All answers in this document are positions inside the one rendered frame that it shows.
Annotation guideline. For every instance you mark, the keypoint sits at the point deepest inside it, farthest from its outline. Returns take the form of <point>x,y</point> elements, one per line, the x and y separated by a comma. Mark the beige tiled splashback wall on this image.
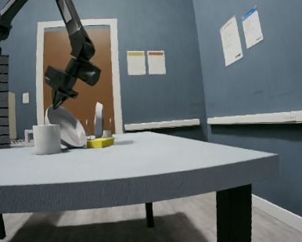
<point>12,116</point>

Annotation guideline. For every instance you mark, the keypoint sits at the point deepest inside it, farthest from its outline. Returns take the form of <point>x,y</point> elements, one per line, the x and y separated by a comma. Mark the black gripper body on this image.
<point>73,94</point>

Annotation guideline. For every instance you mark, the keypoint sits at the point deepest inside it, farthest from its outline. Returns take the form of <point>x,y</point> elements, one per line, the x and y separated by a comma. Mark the white plate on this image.
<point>98,120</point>
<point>71,130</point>

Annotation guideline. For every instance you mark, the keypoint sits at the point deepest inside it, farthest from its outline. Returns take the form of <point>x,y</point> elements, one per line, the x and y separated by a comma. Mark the small white cup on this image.
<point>107,134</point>

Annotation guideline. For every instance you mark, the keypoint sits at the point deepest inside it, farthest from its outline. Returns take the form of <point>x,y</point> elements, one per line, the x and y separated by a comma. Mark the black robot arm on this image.
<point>82,46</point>

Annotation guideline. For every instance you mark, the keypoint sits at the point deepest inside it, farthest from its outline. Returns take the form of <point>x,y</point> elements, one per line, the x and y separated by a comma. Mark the yellow sponge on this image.
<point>95,143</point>

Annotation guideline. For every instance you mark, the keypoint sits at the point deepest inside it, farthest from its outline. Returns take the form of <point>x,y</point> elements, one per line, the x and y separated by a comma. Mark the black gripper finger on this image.
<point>58,97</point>
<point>53,96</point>

